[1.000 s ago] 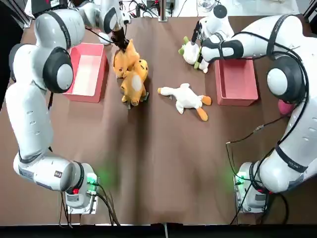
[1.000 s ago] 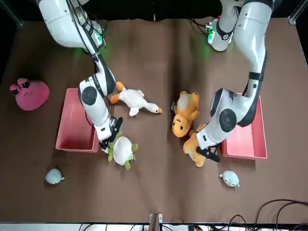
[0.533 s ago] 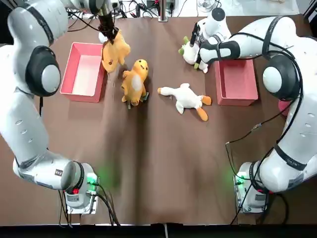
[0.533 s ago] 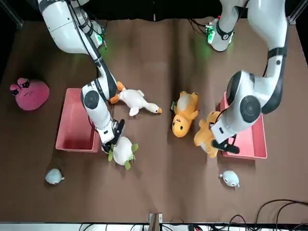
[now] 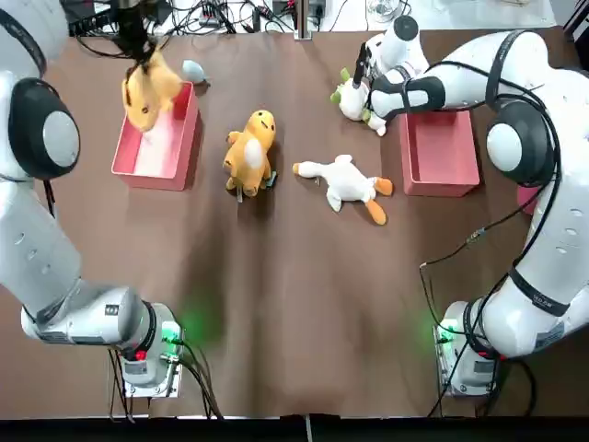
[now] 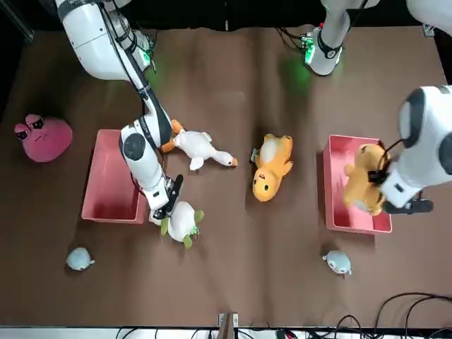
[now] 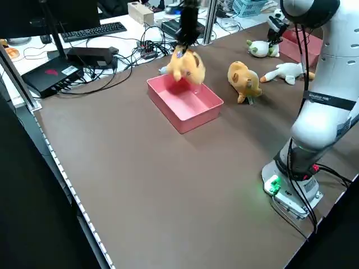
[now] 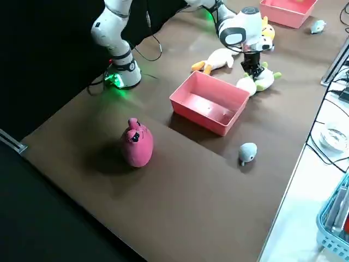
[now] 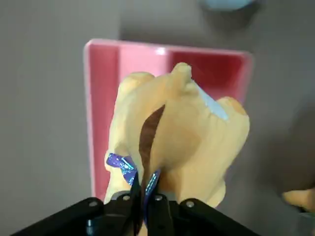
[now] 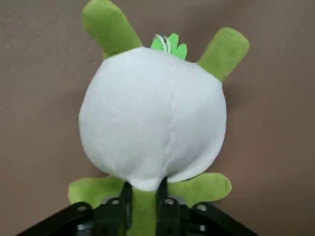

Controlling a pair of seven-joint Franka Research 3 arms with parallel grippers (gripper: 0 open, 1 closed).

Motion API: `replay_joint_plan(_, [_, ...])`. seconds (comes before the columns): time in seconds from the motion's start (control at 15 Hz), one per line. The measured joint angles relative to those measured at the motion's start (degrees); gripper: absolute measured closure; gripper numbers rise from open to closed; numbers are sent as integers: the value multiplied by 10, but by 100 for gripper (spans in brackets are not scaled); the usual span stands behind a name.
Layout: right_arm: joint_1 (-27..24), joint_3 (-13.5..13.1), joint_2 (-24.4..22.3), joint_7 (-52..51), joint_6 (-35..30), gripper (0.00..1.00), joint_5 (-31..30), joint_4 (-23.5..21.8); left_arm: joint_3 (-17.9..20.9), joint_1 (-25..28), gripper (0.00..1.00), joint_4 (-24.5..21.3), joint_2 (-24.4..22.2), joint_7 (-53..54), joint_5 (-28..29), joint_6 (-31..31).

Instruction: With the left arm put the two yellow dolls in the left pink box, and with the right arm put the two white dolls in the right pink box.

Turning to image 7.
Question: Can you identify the black flat device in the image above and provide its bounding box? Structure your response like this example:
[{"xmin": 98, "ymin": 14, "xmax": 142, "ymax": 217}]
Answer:
[{"xmin": 161, "ymin": 19, "xmax": 206, "ymax": 38}]

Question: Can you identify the blue plastic basket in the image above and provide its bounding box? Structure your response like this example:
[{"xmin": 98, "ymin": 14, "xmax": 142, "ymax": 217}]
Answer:
[{"xmin": 232, "ymin": 0, "xmax": 269, "ymax": 18}]

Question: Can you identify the pink plastic box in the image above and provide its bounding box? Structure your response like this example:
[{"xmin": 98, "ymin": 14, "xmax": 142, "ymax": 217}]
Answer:
[
  {"xmin": 146, "ymin": 73, "xmax": 224, "ymax": 135},
  {"xmin": 279, "ymin": 27, "xmax": 324, "ymax": 68}
]

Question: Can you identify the black cable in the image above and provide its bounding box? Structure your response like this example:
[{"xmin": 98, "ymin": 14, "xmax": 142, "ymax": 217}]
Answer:
[
  {"xmin": 123, "ymin": 24, "xmax": 180, "ymax": 68},
  {"xmin": 57, "ymin": 53, "xmax": 133, "ymax": 95},
  {"xmin": 316, "ymin": 164, "xmax": 353, "ymax": 189},
  {"xmin": 285, "ymin": 22, "xmax": 319, "ymax": 234}
]

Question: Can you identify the clear disc spindle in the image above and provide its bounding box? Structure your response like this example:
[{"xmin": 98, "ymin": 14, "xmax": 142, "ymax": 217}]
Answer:
[{"xmin": 220, "ymin": 17, "xmax": 240, "ymax": 29}]

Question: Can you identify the yellow plush doll cream tail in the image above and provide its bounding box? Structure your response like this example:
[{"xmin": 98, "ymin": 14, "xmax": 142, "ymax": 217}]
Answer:
[{"xmin": 227, "ymin": 61, "xmax": 263, "ymax": 105}]

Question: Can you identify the grey usb hub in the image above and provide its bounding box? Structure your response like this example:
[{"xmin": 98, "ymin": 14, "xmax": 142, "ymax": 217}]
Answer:
[{"xmin": 136, "ymin": 40, "xmax": 158, "ymax": 59}]

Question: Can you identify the black keyboard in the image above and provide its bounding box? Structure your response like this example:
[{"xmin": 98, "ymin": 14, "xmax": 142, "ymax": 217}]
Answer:
[{"xmin": 60, "ymin": 21, "xmax": 128, "ymax": 44}]

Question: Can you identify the wooden box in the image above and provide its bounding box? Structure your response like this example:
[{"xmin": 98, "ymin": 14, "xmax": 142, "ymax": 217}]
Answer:
[{"xmin": 127, "ymin": 2, "xmax": 155, "ymax": 26}]

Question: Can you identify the white duck plush doll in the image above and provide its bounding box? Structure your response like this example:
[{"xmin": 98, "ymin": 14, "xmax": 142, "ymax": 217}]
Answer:
[{"xmin": 259, "ymin": 62, "xmax": 316, "ymax": 86}]

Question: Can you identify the black box with red logo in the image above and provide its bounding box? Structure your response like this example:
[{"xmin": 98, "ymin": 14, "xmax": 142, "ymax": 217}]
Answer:
[{"xmin": 21, "ymin": 57, "xmax": 85, "ymax": 99}]

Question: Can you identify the black monitor stand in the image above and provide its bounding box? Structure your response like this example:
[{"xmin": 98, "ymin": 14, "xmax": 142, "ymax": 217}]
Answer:
[{"xmin": 41, "ymin": 0, "xmax": 70, "ymax": 61}]

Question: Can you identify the yellow plush doll purple tag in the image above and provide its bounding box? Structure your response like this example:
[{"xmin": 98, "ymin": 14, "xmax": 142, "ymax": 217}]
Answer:
[{"xmin": 164, "ymin": 46, "xmax": 209, "ymax": 86}]

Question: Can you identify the aluminium profile post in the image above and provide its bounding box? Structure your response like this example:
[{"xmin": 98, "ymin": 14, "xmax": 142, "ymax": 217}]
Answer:
[
  {"xmin": 0, "ymin": 44, "xmax": 43, "ymax": 112},
  {"xmin": 202, "ymin": 0, "xmax": 218, "ymax": 46}
]

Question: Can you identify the black computer monitor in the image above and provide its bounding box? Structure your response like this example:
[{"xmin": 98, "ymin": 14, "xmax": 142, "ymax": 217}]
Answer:
[{"xmin": 0, "ymin": 0, "xmax": 102, "ymax": 39}]

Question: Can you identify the black rectangular device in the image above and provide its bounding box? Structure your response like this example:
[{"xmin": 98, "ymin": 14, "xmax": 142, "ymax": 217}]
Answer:
[{"xmin": 67, "ymin": 47, "xmax": 119, "ymax": 70}]

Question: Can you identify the white and green plush doll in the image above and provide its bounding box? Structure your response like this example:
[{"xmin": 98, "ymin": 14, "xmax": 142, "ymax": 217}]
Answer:
[{"xmin": 246, "ymin": 39, "xmax": 280, "ymax": 58}]

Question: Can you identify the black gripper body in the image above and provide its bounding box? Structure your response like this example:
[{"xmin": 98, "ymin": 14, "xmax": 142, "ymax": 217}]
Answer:
[
  {"xmin": 268, "ymin": 22, "xmax": 290, "ymax": 39},
  {"xmin": 179, "ymin": 3, "xmax": 201, "ymax": 35}
]

